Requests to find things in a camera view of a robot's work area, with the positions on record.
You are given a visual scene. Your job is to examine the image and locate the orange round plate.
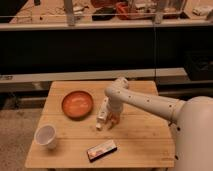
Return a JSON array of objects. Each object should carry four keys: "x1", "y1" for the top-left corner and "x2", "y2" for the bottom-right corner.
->
[{"x1": 61, "y1": 91, "x2": 93, "y2": 119}]

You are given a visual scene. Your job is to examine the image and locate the white cup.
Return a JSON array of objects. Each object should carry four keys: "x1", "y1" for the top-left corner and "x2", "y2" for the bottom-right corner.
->
[{"x1": 34, "y1": 125, "x2": 57, "y2": 150}]

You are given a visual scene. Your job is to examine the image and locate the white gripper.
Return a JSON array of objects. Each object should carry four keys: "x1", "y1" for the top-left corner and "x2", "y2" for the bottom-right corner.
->
[{"x1": 96, "y1": 97, "x2": 123, "y2": 130}]

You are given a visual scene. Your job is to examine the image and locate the black rectangular box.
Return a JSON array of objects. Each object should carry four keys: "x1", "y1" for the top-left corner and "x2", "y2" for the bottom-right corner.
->
[{"x1": 87, "y1": 140, "x2": 117, "y2": 162}]

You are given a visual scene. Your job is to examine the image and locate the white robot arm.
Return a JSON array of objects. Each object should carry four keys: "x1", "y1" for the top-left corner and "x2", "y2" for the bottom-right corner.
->
[{"x1": 96, "y1": 77, "x2": 213, "y2": 171}]

